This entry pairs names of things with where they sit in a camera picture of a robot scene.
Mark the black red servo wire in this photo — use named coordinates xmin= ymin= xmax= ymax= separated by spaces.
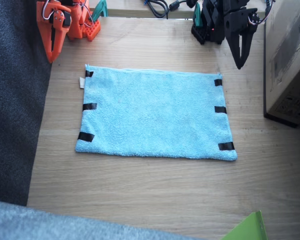
xmin=249 ymin=12 xmax=266 ymax=26

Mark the coiled black cable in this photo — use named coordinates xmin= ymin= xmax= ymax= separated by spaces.
xmin=142 ymin=0 xmax=170 ymax=20

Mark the brown cardboard box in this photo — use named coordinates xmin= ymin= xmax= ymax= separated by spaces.
xmin=263 ymin=0 xmax=300 ymax=129

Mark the white red servo wire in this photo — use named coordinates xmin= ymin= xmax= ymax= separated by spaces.
xmin=41 ymin=0 xmax=53 ymax=24

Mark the teal table clamp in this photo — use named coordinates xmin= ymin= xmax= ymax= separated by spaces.
xmin=193 ymin=2 xmax=204 ymax=28
xmin=90 ymin=0 xmax=108 ymax=22

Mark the light grey felt panel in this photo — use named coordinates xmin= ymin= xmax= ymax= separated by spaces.
xmin=0 ymin=199 xmax=203 ymax=240

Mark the light blue towel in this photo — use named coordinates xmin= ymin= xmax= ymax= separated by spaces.
xmin=74 ymin=64 xmax=238 ymax=163

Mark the green metal bracket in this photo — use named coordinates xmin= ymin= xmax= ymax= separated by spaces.
xmin=219 ymin=210 xmax=269 ymax=240

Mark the black power cable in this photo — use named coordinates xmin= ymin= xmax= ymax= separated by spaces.
xmin=264 ymin=0 xmax=276 ymax=15

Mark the black cable with ferrite core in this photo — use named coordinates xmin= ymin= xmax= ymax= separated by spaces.
xmin=168 ymin=0 xmax=199 ymax=12

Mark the dark grey felt panel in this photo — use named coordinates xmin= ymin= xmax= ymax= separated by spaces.
xmin=0 ymin=0 xmax=53 ymax=207

